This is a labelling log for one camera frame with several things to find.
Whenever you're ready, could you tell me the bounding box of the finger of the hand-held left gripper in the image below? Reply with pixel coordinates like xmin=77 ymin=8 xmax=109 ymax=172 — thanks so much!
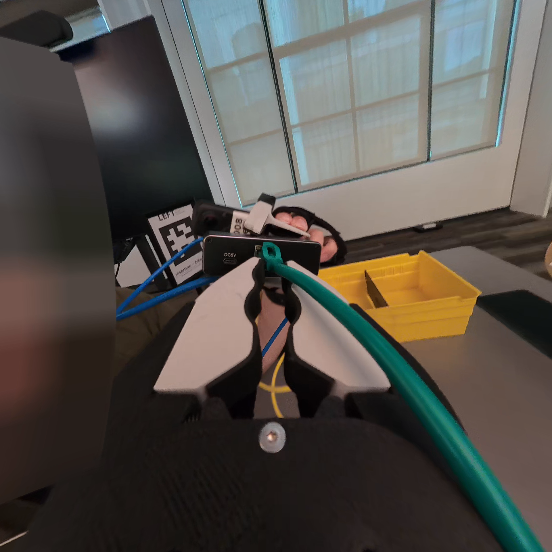
xmin=243 ymin=193 xmax=312 ymax=239

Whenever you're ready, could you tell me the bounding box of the black network switch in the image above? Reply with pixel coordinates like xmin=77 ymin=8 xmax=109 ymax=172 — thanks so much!
xmin=202 ymin=231 xmax=323 ymax=277

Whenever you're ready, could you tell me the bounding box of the black monitor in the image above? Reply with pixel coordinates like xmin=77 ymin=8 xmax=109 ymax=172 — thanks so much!
xmin=56 ymin=15 xmax=214 ymax=235

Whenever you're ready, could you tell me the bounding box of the green ethernet cable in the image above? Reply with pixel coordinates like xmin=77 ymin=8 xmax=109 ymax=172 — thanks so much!
xmin=258 ymin=242 xmax=548 ymax=552

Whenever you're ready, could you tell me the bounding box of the person's left hand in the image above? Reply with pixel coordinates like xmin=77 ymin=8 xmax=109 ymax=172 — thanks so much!
xmin=275 ymin=209 xmax=338 ymax=262

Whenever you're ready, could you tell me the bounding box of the white glass panel door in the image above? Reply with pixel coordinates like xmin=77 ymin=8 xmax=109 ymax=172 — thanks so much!
xmin=162 ymin=0 xmax=540 ymax=242

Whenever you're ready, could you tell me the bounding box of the blue ethernet cable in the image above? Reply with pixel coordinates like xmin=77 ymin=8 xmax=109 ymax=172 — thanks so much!
xmin=116 ymin=236 xmax=205 ymax=317
xmin=116 ymin=276 xmax=290 ymax=359

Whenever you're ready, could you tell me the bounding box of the black bin divider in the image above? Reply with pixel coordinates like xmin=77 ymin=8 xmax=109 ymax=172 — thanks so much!
xmin=364 ymin=270 xmax=389 ymax=308

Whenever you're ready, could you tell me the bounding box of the yellow plastic bin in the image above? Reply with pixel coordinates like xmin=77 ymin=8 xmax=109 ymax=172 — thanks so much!
xmin=318 ymin=250 xmax=482 ymax=343

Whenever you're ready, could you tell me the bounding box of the black monitor stand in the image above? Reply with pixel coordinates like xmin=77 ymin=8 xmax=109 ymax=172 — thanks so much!
xmin=113 ymin=233 xmax=173 ymax=294

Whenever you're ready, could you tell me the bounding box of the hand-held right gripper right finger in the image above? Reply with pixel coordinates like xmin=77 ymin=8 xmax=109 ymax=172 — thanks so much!
xmin=281 ymin=260 xmax=392 ymax=418

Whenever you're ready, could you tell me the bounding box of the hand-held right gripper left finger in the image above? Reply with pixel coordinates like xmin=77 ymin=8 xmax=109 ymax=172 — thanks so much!
xmin=153 ymin=257 xmax=265 ymax=420

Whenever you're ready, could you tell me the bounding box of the yellow ethernet cable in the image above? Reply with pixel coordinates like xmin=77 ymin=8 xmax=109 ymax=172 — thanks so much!
xmin=258 ymin=353 xmax=294 ymax=420

